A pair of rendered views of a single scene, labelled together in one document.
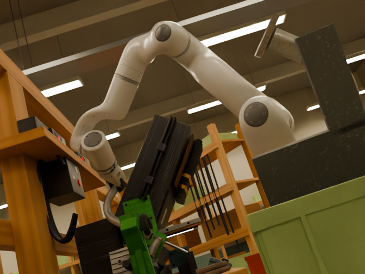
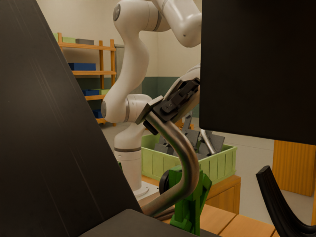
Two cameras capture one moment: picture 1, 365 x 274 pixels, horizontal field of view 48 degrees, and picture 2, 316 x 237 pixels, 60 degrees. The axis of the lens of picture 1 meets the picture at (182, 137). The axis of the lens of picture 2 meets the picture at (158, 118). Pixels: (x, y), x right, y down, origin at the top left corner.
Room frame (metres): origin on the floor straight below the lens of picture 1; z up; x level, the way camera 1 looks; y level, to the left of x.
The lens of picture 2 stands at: (1.94, 0.60, 1.40)
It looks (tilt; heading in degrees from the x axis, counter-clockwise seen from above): 10 degrees down; 219
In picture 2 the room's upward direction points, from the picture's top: straight up
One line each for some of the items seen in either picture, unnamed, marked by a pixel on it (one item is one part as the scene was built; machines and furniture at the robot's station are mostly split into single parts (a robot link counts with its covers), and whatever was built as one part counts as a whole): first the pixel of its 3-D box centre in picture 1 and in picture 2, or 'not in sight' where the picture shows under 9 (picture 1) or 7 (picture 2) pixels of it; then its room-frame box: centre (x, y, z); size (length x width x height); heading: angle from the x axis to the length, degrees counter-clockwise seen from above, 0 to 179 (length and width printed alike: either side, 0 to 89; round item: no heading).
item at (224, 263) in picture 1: (212, 270); (160, 210); (1.24, 0.04, 0.91); 0.10 x 0.08 x 0.03; 161
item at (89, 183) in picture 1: (55, 170); not in sight; (1.75, 0.59, 1.52); 0.90 x 0.25 x 0.04; 2
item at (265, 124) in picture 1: (272, 139); (134, 121); (1.09, -0.23, 1.19); 0.19 x 0.12 x 0.24; 157
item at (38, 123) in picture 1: (35, 132); not in sight; (1.47, 0.54, 1.59); 0.15 x 0.07 x 0.07; 2
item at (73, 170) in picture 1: (62, 182); (295, 46); (1.65, 0.53, 1.42); 0.17 x 0.12 x 0.15; 2
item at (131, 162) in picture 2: not in sight; (128, 169); (1.13, -0.24, 0.97); 0.19 x 0.19 x 0.18
